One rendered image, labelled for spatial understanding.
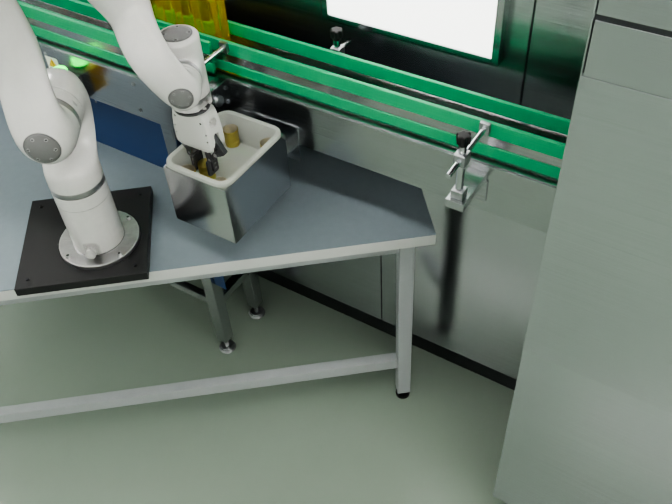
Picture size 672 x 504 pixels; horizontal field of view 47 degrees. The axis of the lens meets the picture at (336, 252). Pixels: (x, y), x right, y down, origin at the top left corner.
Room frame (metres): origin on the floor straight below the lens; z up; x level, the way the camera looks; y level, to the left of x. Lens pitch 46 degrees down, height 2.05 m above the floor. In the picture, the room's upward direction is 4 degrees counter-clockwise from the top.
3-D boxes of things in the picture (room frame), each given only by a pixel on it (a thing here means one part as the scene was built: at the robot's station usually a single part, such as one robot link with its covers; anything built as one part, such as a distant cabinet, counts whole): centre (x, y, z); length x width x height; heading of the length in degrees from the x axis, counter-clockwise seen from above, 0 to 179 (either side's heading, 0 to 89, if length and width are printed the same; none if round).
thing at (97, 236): (1.32, 0.56, 0.87); 0.19 x 0.19 x 0.18
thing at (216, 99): (1.51, 0.26, 1.02); 0.09 x 0.04 x 0.07; 145
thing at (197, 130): (1.33, 0.27, 1.09); 0.10 x 0.07 x 0.11; 56
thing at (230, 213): (1.37, 0.21, 0.92); 0.27 x 0.17 x 0.15; 145
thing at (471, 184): (1.13, -0.26, 1.07); 0.17 x 0.05 x 0.23; 145
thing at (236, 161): (1.35, 0.23, 0.97); 0.22 x 0.17 x 0.09; 145
